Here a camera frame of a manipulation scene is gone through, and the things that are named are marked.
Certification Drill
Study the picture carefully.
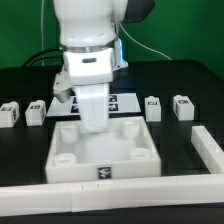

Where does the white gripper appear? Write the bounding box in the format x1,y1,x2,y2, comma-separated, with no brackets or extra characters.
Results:
53,48,114,132

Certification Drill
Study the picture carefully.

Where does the white square tabletop part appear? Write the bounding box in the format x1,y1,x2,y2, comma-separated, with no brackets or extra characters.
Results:
45,116,161,183

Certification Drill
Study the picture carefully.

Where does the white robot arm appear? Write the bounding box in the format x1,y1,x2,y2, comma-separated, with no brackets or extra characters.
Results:
52,0,155,132

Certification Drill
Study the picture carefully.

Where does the white sheet with markers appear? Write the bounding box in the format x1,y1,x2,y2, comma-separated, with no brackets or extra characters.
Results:
47,93,141,117

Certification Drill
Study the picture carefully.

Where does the white front fence bar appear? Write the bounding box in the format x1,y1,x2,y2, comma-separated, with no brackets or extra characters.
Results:
0,174,224,217

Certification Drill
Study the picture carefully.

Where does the black cable bundle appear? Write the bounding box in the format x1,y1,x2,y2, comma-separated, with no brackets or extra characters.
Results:
21,47,65,68

